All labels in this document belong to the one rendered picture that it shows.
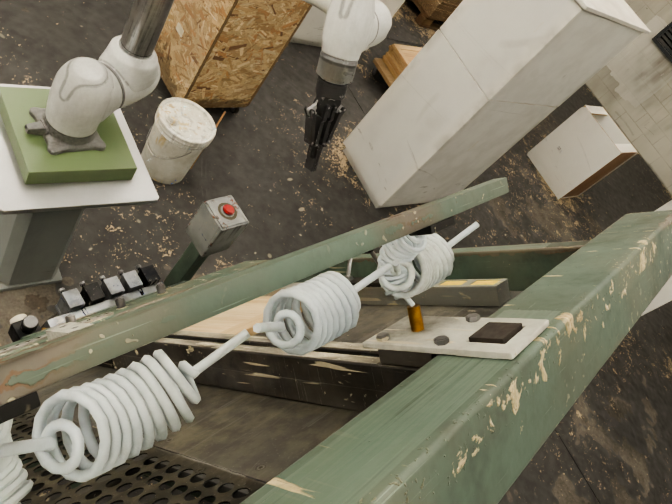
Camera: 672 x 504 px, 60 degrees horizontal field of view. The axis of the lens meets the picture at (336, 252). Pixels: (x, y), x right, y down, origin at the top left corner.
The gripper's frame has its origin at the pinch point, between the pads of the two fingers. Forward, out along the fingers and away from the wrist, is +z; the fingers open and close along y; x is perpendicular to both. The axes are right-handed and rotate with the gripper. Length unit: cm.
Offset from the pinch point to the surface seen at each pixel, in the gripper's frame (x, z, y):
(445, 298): -53, 4, -13
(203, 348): -35, 11, -57
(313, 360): -56, -3, -56
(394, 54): 200, 39, 308
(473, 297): -58, 0, -13
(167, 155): 135, 71, 53
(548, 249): -60, -6, 11
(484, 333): -74, -21, -54
